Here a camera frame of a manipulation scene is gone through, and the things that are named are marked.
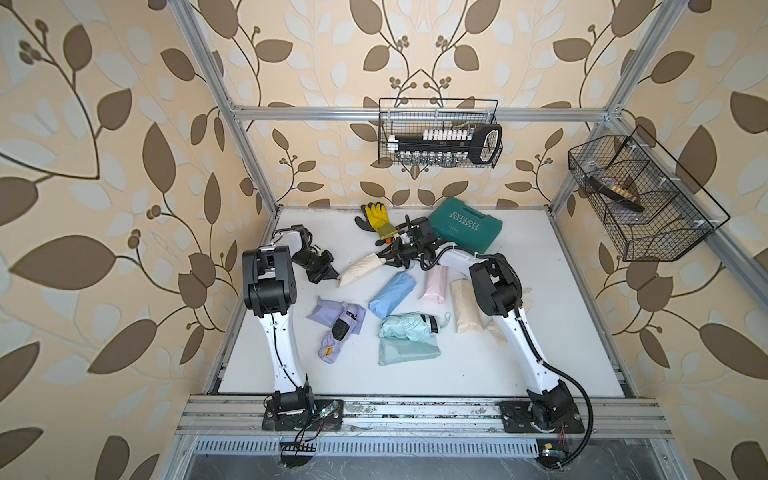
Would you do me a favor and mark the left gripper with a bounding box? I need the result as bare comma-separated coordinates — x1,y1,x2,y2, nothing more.
287,250,337,284

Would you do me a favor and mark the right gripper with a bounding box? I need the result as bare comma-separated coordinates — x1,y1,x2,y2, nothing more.
378,236,425,269

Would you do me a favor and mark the beige sleeved umbrella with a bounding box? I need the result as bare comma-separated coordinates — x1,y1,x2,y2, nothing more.
338,253,386,288

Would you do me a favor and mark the purple umbrella sleeve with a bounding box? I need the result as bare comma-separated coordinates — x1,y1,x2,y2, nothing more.
308,298,366,335

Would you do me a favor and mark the purple umbrella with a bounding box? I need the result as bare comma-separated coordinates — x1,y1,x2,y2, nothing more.
318,306,360,364

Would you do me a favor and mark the mint green umbrella sleeve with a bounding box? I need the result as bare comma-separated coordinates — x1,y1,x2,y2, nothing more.
378,337,441,366

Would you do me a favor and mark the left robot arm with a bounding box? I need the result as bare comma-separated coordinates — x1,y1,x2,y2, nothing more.
241,224,339,395

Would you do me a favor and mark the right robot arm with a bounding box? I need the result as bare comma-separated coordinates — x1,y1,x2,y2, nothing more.
377,217,575,429

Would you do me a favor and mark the yellow black work glove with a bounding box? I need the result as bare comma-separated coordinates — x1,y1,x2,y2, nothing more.
355,202,398,240

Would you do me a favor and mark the blue sleeved umbrella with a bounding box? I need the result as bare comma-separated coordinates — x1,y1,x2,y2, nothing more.
368,272,416,319

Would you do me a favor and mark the pink sleeved umbrella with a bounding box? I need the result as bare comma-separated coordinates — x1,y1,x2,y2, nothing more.
420,265,449,304

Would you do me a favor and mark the green plastic tool case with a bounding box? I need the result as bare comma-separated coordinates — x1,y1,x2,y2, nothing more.
428,197,503,253

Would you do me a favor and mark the cream sleeved umbrella middle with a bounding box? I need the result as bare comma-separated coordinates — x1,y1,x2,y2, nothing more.
450,279,484,334

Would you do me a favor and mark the cream sleeved umbrella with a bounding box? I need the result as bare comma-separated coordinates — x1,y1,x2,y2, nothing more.
450,279,484,334
485,287,532,346

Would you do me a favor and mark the cream sleeved umbrella right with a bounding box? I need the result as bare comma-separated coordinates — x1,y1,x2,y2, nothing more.
485,287,532,346

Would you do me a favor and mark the black socket set holder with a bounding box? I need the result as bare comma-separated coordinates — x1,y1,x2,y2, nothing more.
383,124,503,168

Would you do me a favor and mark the tool in right basket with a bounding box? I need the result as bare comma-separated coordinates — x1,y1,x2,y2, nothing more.
587,175,645,213

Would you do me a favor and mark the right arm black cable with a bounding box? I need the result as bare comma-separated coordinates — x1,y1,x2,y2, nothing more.
419,248,595,470

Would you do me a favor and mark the back wire basket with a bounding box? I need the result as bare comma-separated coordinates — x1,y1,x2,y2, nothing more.
377,97,503,168

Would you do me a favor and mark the wire basket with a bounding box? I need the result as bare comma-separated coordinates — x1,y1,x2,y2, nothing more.
568,125,731,262
377,97,503,168

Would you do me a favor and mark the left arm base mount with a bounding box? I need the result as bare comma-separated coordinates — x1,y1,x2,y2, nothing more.
261,389,345,432

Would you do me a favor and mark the aluminium front rail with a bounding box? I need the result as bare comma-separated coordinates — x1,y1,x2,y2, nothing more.
176,395,673,440

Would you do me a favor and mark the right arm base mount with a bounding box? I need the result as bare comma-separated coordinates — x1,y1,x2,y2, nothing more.
498,380,585,434

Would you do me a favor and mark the right wire basket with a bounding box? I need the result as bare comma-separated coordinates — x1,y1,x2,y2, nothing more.
568,125,731,262

